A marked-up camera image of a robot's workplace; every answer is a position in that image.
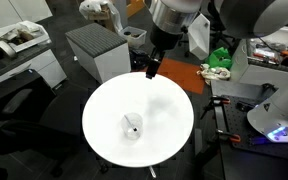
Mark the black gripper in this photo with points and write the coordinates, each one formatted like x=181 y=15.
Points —
x=165 y=40

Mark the clear plastic measuring cup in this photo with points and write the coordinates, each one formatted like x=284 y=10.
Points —
x=132 y=134

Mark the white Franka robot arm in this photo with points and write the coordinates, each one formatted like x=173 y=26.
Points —
x=284 y=106

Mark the orange floor mat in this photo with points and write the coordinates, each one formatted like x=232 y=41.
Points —
x=180 y=73

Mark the clear plastic bin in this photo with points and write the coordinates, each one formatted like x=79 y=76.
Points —
x=135 y=40

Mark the white cabinet with grey cushion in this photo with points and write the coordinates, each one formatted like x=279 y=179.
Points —
x=97 y=40

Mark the green plastic bag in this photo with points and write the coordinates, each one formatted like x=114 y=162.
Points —
x=220 y=58

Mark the small cardboard box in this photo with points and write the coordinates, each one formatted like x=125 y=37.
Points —
x=100 y=16

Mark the orange black clamp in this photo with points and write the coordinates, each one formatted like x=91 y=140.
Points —
x=220 y=100
x=229 y=136

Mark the white plastic bag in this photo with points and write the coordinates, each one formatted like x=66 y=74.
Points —
x=89 y=6

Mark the white workbench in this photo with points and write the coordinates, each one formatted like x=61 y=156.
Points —
x=250 y=71

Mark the silver table foot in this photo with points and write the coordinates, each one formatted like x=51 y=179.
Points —
x=152 y=171

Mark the white drawer desk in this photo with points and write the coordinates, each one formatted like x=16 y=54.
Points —
x=47 y=66

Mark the white open box with clutter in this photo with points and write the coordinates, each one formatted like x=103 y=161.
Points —
x=34 y=30

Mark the black office chair with armrests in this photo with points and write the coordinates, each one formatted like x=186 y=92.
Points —
x=24 y=133

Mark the silver tape roll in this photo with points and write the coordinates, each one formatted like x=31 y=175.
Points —
x=9 y=50

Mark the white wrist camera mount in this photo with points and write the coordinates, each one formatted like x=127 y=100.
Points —
x=199 y=36

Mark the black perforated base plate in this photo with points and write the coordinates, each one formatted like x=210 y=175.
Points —
x=237 y=120

